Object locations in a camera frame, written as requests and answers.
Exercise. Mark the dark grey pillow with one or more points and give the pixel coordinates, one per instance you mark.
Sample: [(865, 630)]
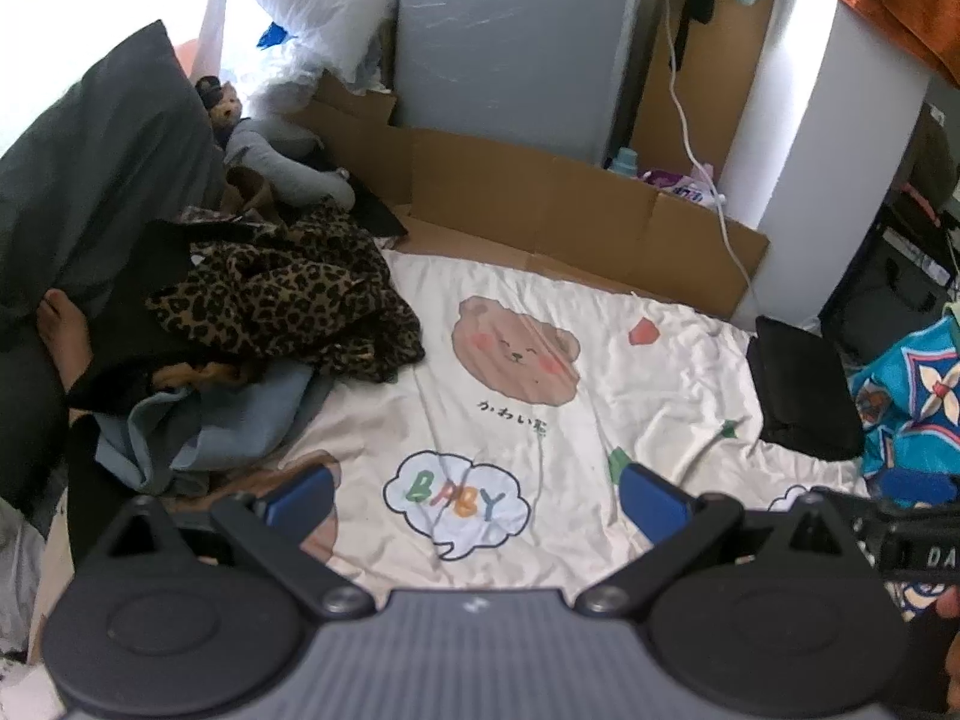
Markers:
[(97, 165)]

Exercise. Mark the small black cloth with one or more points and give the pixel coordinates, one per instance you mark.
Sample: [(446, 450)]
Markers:
[(379, 210)]

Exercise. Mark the orange cloth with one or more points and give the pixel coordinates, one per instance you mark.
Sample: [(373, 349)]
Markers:
[(892, 0)]

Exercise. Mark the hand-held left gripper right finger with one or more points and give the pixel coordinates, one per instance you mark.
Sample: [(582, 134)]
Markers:
[(652, 506)]

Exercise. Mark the black garment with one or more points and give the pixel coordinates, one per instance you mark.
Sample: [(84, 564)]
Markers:
[(127, 300)]

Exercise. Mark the person's right hand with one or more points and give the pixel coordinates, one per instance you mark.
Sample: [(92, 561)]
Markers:
[(952, 611)]

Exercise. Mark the white post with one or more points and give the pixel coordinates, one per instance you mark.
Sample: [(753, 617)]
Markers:
[(832, 127)]

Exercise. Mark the brown teddy bear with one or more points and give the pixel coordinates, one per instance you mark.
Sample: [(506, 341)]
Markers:
[(221, 109)]

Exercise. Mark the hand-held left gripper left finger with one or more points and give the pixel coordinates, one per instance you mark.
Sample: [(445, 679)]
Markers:
[(300, 499)]

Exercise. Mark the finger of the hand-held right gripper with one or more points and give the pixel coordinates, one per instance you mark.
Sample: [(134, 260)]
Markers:
[(922, 551), (915, 511)]

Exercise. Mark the purple packet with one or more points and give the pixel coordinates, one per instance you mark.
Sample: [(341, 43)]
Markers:
[(679, 184)]

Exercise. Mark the flattened cardboard box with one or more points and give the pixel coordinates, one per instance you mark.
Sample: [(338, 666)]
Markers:
[(525, 195)]

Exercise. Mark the blue-grey garment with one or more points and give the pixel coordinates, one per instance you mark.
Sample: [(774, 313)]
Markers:
[(225, 420)]

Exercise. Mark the white printed blanket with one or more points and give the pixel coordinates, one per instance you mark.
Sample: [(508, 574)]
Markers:
[(600, 360)]

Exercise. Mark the blue bottle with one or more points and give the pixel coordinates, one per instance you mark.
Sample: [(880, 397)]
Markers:
[(622, 161)]

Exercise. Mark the upright cardboard sheet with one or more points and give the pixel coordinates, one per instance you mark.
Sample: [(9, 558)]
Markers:
[(720, 75)]

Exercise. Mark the black folded cloth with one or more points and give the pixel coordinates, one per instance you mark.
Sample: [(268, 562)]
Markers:
[(806, 390)]

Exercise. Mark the black bag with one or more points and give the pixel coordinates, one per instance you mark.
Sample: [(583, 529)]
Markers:
[(885, 292)]

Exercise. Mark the blue patterned cloth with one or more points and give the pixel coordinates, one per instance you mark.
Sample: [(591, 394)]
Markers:
[(911, 412)]

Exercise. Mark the leopard print garment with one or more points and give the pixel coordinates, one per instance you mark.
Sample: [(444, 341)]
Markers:
[(300, 292)]

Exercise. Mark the person's foot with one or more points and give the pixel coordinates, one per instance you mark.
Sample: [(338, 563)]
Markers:
[(64, 337)]

